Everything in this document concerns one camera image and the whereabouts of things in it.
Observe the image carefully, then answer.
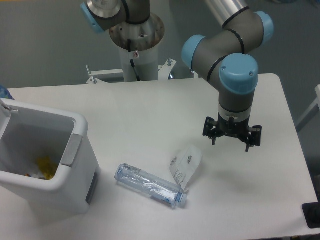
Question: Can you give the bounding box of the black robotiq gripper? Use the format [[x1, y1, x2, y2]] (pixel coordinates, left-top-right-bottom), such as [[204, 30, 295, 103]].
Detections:
[[202, 112, 262, 152]]

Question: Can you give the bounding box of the white plastic wrapper bag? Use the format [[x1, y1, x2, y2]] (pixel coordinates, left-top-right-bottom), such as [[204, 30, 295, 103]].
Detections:
[[169, 145, 203, 191]]

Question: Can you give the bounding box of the clear crushed plastic bottle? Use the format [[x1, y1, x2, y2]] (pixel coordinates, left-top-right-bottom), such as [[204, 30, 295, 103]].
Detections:
[[114, 163, 188, 208]]

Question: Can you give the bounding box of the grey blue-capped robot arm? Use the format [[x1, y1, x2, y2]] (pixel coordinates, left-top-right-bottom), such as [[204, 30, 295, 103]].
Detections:
[[80, 0, 274, 148]]

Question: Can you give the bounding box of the yellow trash in bin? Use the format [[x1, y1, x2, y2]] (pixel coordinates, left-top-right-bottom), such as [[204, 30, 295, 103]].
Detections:
[[25, 156, 58, 181]]

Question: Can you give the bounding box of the white plastic trash can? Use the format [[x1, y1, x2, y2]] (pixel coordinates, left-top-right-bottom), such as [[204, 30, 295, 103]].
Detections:
[[0, 99, 100, 214]]

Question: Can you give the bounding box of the black device at table edge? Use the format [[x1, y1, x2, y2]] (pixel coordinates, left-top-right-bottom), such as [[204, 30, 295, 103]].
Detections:
[[302, 202, 320, 229]]

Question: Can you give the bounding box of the blue patterned object left edge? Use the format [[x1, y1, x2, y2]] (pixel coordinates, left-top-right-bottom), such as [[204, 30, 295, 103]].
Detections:
[[0, 85, 15, 100]]

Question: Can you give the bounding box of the white frame at right edge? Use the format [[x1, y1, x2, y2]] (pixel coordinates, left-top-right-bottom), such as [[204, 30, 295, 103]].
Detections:
[[295, 84, 320, 133]]

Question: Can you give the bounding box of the white pedestal base frame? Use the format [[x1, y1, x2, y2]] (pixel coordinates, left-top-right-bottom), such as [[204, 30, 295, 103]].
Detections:
[[85, 58, 198, 85]]

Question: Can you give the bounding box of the black cable on pedestal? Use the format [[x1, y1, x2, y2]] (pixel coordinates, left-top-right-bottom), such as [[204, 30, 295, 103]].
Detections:
[[127, 38, 141, 82]]

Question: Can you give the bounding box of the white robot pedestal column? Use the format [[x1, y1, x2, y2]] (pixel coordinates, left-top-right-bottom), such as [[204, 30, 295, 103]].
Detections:
[[109, 13, 165, 80]]

